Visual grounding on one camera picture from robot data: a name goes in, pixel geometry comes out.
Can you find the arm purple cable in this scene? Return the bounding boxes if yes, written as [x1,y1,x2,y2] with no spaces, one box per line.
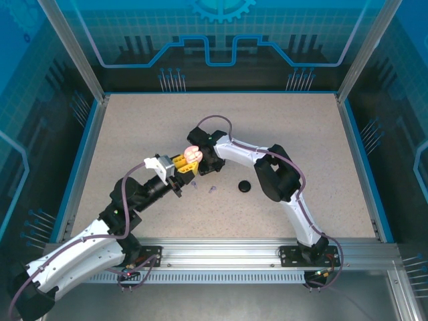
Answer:
[195,114,345,295]
[7,163,150,321]

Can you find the base wiring bundle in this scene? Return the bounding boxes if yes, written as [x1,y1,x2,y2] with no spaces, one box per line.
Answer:
[302,253,345,294]
[115,253,161,294]

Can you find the aluminium frame post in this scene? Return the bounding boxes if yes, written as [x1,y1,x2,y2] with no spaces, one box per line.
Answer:
[336,0,404,104]
[36,0,111,104]

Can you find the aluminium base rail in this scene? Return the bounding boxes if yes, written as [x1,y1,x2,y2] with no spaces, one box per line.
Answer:
[45,236,401,270]

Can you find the slotted grey cable duct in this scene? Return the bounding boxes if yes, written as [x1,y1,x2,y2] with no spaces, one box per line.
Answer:
[82,270,314,285]

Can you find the aluminium side rail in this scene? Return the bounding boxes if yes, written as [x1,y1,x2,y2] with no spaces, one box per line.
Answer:
[335,93,385,241]
[55,93,111,243]

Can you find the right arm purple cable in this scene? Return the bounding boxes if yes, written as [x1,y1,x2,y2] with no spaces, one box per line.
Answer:
[195,114,345,295]

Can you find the pink earbud charging case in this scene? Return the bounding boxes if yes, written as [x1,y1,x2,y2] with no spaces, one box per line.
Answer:
[185,144,204,165]

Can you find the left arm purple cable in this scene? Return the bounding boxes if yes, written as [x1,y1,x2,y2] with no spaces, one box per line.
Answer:
[7,163,150,321]

